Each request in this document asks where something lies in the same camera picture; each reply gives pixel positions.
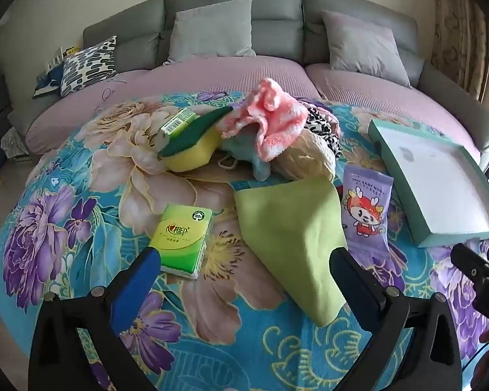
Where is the pink ribbed sofa cover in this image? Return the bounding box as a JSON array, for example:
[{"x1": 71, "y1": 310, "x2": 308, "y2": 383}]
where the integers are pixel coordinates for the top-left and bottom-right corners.
[
  {"x1": 25, "y1": 54, "x2": 322, "y2": 155},
  {"x1": 305, "y1": 63, "x2": 482, "y2": 164}
]

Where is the floral blanket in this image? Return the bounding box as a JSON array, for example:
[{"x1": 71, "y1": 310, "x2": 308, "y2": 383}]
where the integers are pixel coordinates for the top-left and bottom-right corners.
[{"x1": 0, "y1": 90, "x2": 489, "y2": 391}]

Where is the crumpled white bag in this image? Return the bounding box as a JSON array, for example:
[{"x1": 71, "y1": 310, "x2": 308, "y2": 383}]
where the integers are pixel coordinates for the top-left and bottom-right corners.
[{"x1": 0, "y1": 127, "x2": 30, "y2": 159}]

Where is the small green tissue pack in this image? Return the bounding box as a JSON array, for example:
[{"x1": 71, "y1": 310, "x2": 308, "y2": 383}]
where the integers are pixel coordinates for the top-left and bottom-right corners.
[{"x1": 160, "y1": 108, "x2": 200, "y2": 136}]

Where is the grey and pink cushion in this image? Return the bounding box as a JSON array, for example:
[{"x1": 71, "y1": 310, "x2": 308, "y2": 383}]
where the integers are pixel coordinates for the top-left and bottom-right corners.
[{"x1": 321, "y1": 10, "x2": 412, "y2": 88}]

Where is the yellow sponge with green pad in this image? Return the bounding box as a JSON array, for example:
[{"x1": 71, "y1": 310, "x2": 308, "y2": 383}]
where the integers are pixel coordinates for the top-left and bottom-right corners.
[{"x1": 154, "y1": 106, "x2": 234, "y2": 172}]

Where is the cream knitted hat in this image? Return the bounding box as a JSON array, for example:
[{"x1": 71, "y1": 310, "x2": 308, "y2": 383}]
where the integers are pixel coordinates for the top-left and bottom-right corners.
[{"x1": 274, "y1": 132, "x2": 337, "y2": 183}]

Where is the purple wet wipes pack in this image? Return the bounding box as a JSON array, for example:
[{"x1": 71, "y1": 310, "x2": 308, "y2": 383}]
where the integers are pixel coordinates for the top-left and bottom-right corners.
[{"x1": 341, "y1": 163, "x2": 394, "y2": 259}]

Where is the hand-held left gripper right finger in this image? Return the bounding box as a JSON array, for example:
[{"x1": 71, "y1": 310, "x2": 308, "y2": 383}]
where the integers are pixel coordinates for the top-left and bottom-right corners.
[{"x1": 329, "y1": 248, "x2": 463, "y2": 391}]

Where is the pink white fluffy towel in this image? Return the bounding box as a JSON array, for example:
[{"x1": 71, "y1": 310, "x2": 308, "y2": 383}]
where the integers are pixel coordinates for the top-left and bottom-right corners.
[{"x1": 221, "y1": 77, "x2": 308, "y2": 159}]

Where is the green cloth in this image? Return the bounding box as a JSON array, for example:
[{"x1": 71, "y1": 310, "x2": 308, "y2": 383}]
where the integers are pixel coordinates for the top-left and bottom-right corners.
[{"x1": 233, "y1": 177, "x2": 348, "y2": 328}]

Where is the black white patterned cushion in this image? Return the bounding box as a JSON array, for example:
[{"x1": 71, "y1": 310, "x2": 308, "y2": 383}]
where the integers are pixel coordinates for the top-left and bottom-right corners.
[{"x1": 60, "y1": 36, "x2": 119, "y2": 97}]

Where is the teal cardboard box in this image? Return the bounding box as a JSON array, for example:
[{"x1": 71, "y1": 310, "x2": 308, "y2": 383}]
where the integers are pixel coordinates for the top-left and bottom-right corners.
[{"x1": 368, "y1": 119, "x2": 489, "y2": 249}]

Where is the beige patterned curtain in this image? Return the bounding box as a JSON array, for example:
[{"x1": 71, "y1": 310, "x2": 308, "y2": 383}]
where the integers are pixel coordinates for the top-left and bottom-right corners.
[{"x1": 430, "y1": 0, "x2": 489, "y2": 102}]

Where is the white rack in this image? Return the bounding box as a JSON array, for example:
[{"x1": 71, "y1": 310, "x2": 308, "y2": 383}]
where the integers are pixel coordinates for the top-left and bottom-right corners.
[{"x1": 45, "y1": 47, "x2": 64, "y2": 72}]

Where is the light blue cloth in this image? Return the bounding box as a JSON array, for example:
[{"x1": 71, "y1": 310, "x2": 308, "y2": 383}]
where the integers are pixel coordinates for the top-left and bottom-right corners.
[{"x1": 218, "y1": 136, "x2": 278, "y2": 182}]

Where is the large green tissue pack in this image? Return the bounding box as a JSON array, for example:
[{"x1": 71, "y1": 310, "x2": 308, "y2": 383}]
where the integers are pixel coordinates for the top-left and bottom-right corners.
[{"x1": 149, "y1": 204, "x2": 213, "y2": 281}]

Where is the grey sofa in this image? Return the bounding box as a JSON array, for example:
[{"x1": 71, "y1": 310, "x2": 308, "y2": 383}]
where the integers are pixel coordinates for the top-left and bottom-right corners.
[{"x1": 8, "y1": 0, "x2": 489, "y2": 166}]

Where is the leopard print scrunchie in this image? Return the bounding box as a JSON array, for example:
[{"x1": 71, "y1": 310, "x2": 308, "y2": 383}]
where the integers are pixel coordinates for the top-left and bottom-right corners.
[{"x1": 297, "y1": 100, "x2": 342, "y2": 159}]

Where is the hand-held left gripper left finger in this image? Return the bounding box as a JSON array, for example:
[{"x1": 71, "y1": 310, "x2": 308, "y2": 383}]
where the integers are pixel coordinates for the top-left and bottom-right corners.
[{"x1": 28, "y1": 246, "x2": 164, "y2": 391}]

